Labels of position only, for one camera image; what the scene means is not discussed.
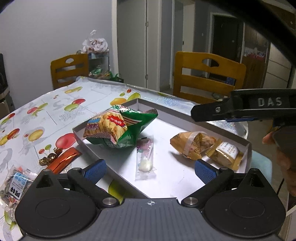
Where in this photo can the metal shelf rack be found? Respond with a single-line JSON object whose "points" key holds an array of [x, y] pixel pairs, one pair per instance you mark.
{"points": [[99, 59]]}

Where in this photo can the tan peanut snack packet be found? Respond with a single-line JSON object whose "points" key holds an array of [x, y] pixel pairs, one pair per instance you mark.
{"points": [[182, 141]]}

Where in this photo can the dark wooden cabinet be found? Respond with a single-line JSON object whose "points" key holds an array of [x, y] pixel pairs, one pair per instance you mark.
{"points": [[256, 64]]}

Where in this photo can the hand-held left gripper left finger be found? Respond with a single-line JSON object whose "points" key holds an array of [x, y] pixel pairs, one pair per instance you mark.
{"points": [[96, 170]]}

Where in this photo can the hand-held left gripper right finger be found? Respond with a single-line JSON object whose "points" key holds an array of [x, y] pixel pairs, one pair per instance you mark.
{"points": [[205, 171]]}

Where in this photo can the white cardboard box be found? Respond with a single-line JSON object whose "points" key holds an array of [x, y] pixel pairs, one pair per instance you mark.
{"points": [[175, 162]]}

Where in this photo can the white plastic bag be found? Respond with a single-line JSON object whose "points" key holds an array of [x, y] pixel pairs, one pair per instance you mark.
{"points": [[94, 44]]}

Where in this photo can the light blue stool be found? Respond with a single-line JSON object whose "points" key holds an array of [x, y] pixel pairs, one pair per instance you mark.
{"points": [[261, 164]]}

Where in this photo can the green shopping bag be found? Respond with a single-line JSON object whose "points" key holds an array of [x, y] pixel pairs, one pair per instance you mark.
{"points": [[115, 77]]}

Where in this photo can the gold foil candy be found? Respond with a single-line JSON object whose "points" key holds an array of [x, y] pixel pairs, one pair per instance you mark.
{"points": [[47, 160], [57, 150]]}

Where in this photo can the black coffee machine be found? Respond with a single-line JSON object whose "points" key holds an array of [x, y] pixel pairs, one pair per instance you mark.
{"points": [[3, 71]]}

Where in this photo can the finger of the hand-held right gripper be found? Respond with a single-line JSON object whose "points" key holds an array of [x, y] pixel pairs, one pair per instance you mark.
{"points": [[208, 111], [240, 119]]}

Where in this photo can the orange red snack packet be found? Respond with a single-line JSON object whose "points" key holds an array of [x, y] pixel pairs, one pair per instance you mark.
{"points": [[62, 160]]}

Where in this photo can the white door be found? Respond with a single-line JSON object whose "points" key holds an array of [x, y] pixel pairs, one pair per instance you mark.
{"points": [[131, 46]]}

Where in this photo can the green cracker bag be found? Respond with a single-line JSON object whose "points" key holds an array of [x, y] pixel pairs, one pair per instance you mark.
{"points": [[129, 122]]}

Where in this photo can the clear sunflower seed packet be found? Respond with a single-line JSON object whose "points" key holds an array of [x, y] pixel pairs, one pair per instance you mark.
{"points": [[16, 185]]}

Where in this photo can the fruit print tablecloth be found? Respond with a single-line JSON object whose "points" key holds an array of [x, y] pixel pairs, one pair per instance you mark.
{"points": [[57, 109]]}

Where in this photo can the person's right hand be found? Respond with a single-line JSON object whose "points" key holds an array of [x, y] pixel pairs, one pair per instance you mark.
{"points": [[268, 139]]}

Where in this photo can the dark brown door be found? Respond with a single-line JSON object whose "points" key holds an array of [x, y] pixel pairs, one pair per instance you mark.
{"points": [[225, 39]]}

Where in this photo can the gold cake packet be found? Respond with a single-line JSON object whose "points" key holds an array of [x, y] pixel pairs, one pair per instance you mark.
{"points": [[225, 153]]}

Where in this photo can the person's right forearm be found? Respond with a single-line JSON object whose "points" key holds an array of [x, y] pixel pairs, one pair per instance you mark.
{"points": [[290, 185]]}

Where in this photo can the wooden chair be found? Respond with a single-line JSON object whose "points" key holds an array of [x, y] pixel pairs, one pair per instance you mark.
{"points": [[81, 60], [189, 62]]}

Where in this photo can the grey cabinet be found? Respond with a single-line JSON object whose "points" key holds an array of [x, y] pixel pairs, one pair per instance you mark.
{"points": [[7, 103]]}

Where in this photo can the clear lollipop packet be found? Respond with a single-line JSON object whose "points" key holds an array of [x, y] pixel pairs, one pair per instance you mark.
{"points": [[144, 162]]}

